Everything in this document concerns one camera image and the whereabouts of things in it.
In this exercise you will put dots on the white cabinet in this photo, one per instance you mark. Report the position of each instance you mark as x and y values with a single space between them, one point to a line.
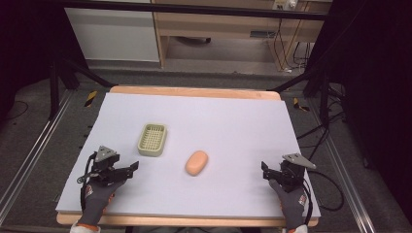
113 35

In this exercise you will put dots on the white table mat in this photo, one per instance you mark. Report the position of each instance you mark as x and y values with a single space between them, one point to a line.
207 136

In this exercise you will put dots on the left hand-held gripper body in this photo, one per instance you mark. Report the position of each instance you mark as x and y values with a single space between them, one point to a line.
105 170

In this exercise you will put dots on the wooden table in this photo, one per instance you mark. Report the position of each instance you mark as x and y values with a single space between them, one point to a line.
194 91

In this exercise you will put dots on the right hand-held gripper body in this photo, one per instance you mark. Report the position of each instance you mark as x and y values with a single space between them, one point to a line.
290 174

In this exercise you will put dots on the metal floor rail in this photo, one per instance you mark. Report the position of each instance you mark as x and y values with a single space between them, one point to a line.
343 181
32 152

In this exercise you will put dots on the yellow black striped marker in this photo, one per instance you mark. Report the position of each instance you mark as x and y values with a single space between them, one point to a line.
91 98
300 105

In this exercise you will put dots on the black metal stand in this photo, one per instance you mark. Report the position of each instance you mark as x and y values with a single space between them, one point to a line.
324 97
54 90

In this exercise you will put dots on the black horizontal frame bar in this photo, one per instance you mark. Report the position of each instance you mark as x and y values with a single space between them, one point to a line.
194 10

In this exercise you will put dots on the orange soap bar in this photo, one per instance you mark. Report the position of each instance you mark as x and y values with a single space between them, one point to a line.
196 163

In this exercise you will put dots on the black curtain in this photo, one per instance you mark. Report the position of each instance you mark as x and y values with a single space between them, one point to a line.
375 81
26 42

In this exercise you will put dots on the wooden desk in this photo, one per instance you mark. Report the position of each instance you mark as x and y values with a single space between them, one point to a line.
220 24

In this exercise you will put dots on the pale green soap dish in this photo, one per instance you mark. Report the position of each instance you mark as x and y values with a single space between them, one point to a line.
152 139

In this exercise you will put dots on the white power strip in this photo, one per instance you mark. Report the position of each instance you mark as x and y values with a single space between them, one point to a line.
286 4

